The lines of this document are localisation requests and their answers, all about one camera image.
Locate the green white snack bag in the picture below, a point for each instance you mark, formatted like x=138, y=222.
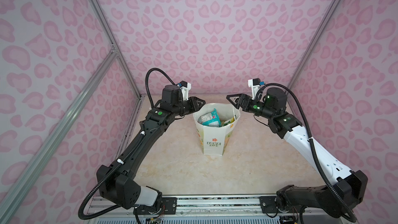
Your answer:
x=228, y=121

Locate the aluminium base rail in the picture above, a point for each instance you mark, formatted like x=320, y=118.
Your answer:
x=218, y=209

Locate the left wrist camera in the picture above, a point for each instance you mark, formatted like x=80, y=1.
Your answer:
x=185, y=87

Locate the teal white snack bag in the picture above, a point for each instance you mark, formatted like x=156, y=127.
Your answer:
x=210, y=119

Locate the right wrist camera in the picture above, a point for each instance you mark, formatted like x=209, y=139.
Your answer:
x=255, y=85

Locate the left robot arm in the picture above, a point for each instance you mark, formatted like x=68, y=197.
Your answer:
x=116, y=182

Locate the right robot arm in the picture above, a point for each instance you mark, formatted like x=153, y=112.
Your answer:
x=343, y=188

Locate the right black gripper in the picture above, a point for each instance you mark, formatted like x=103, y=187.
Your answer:
x=244, y=97

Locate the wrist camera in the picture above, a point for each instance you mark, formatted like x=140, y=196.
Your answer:
x=255, y=85
x=185, y=87

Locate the white paper bag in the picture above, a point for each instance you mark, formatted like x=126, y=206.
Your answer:
x=214, y=140

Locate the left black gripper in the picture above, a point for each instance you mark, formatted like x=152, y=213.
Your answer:
x=195, y=107

